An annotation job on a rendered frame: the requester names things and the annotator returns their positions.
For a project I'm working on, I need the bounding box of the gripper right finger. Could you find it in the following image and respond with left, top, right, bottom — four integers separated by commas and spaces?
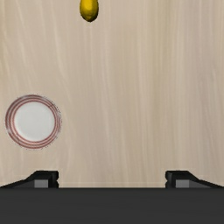
164, 170, 224, 189

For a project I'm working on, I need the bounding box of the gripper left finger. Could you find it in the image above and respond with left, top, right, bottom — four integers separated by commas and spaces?
0, 170, 60, 189

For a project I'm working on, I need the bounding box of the white plate with red rings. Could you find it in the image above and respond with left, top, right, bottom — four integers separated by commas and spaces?
4, 94, 63, 151

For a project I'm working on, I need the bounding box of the yellow lemon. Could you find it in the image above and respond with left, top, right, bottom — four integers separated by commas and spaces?
79, 0, 100, 23

